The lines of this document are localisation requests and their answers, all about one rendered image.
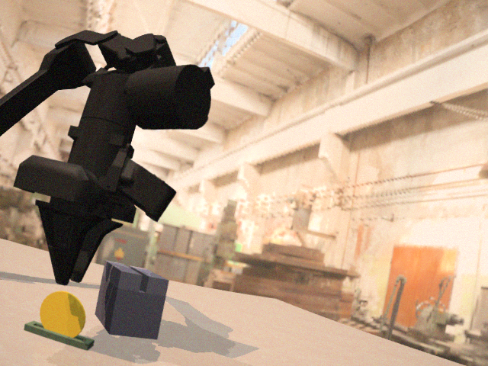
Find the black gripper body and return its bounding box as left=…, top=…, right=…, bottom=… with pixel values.
left=14, top=117, right=136, bottom=223

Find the dark green slotted holder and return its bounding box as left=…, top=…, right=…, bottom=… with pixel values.
left=24, top=321, right=95, bottom=351

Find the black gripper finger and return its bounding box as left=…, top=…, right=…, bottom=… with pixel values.
left=35, top=199, right=105, bottom=285
left=70, top=219, right=123, bottom=283

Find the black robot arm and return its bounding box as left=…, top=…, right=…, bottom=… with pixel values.
left=0, top=30, right=215, bottom=222

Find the gold coin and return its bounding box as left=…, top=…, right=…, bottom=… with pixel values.
left=40, top=291, right=86, bottom=338

